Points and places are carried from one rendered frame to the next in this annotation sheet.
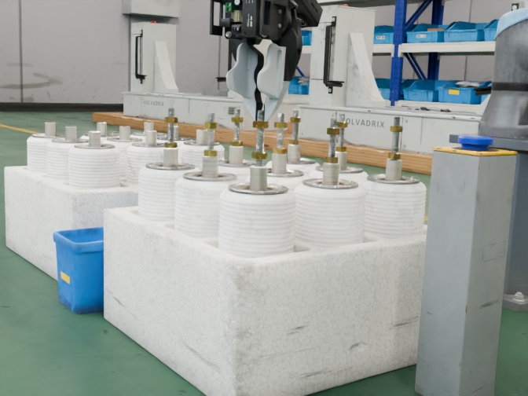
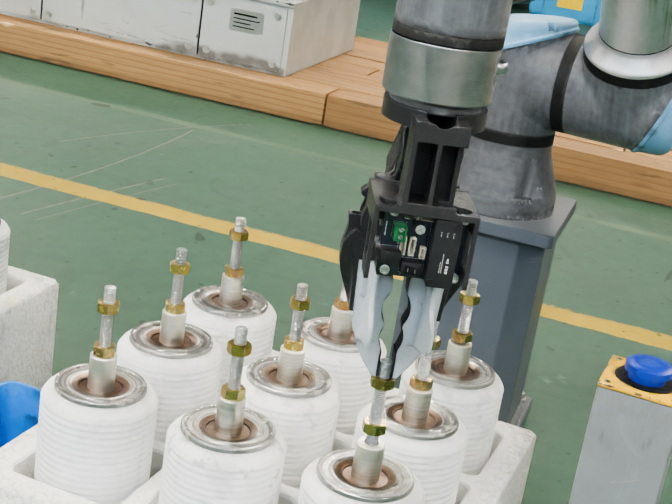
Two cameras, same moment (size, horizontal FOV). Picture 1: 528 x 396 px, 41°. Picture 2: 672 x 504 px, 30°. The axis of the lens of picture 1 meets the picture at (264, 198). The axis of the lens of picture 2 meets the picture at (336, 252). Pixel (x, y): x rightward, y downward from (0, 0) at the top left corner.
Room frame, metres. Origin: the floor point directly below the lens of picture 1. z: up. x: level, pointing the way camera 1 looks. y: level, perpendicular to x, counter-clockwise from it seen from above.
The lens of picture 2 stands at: (0.20, 0.54, 0.73)
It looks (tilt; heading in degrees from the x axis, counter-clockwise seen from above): 19 degrees down; 325
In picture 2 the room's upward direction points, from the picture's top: 9 degrees clockwise
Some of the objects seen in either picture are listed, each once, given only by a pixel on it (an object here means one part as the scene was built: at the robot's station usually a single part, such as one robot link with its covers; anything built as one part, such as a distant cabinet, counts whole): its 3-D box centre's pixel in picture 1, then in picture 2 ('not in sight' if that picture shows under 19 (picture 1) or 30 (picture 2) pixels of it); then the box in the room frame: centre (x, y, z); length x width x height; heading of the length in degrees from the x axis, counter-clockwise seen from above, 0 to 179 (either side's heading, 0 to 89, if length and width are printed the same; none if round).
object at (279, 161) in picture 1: (279, 164); (290, 364); (1.03, -0.02, 0.26); 0.02 x 0.02 x 0.03
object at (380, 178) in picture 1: (393, 180); (454, 370); (1.00, -0.19, 0.25); 0.08 x 0.08 x 0.01
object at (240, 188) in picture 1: (258, 189); (365, 476); (0.86, 0.01, 0.25); 0.08 x 0.08 x 0.01
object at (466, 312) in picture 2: (395, 143); (465, 318); (1.00, -0.19, 0.30); 0.01 x 0.01 x 0.08
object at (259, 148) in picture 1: (259, 141); (378, 405); (0.86, 0.01, 0.31); 0.01 x 0.01 x 0.08
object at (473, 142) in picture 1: (474, 144); (647, 373); (0.83, -0.25, 0.32); 0.04 x 0.04 x 0.02
